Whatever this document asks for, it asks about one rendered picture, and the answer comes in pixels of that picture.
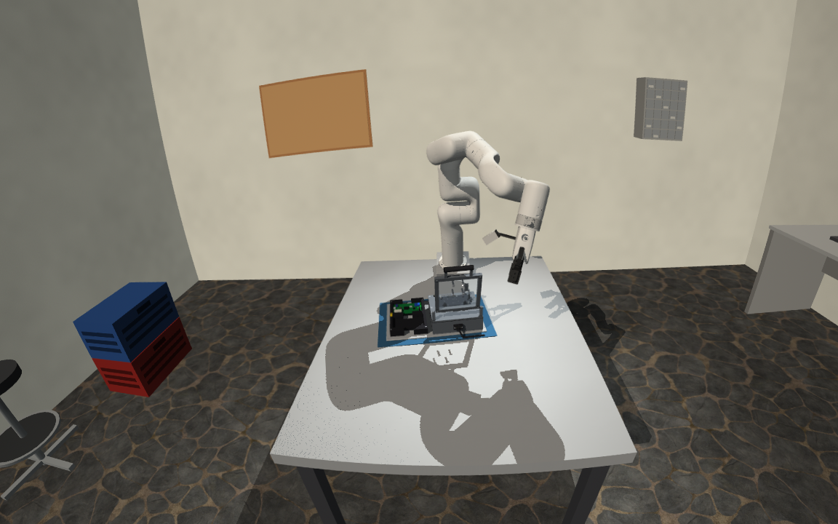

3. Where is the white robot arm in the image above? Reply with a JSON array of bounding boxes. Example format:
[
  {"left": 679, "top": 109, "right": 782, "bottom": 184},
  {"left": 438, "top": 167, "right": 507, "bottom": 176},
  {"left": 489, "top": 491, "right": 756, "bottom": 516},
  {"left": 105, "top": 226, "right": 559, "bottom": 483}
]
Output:
[{"left": 426, "top": 131, "right": 550, "bottom": 269}]

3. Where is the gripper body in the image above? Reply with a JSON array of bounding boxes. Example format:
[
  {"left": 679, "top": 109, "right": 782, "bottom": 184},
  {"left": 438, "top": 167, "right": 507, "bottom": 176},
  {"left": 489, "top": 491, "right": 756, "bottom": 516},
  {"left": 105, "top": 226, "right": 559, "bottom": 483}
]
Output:
[{"left": 512, "top": 223, "right": 540, "bottom": 264}]

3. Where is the green circuit board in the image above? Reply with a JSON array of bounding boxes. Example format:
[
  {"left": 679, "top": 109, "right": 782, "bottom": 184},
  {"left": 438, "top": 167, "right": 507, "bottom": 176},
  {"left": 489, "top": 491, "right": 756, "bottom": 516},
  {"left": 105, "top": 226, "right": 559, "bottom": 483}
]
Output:
[{"left": 393, "top": 303, "right": 422, "bottom": 314}]

